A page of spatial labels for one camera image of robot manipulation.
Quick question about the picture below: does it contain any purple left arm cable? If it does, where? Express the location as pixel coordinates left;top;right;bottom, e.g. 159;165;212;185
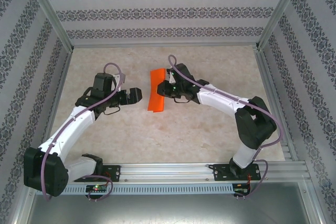
41;62;124;201

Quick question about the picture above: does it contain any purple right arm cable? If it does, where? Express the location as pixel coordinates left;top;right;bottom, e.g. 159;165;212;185
167;55;284;200

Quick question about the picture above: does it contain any aluminium side rail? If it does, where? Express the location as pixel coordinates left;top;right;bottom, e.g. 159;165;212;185
253;48;308;162
36;49;74;164

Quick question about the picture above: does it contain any slotted grey cable duct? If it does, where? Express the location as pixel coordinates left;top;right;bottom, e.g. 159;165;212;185
64;183;235;196

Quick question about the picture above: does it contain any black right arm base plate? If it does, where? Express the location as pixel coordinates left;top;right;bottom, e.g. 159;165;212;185
212;163;263;182

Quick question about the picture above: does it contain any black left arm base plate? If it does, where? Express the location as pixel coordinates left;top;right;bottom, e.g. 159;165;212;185
99;164;122;183

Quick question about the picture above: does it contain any orange cloth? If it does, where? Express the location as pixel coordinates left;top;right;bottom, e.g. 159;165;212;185
146;68;168;114

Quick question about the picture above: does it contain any aluminium frame post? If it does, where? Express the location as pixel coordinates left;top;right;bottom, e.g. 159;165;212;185
20;0;74;51
256;0;308;49

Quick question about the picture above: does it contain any small circuit board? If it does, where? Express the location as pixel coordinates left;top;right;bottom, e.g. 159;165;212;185
233;187;250;196

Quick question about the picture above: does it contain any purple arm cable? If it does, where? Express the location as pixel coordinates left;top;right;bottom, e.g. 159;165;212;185
41;62;124;201
167;55;284;200

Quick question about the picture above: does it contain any aluminium mounting rail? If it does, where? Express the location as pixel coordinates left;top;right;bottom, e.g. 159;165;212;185
62;162;308;183

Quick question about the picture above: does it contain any thin black right gripper cable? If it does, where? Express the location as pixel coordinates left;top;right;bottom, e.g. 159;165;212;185
172;96;192;104

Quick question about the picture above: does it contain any circuit board with green light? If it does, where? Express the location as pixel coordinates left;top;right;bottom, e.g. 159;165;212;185
86;185;108;193

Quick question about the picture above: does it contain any thin black left gripper cable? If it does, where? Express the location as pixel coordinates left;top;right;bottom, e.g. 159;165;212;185
103;104;122;116

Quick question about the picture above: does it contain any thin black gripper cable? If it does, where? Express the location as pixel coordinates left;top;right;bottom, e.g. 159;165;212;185
103;104;122;116
172;96;192;104

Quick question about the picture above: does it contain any grey metal sheet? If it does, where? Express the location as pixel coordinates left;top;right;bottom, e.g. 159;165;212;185
26;194;322;224

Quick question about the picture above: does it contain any aluminium back rail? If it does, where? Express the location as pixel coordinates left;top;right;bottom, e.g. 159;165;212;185
71;41;260;49

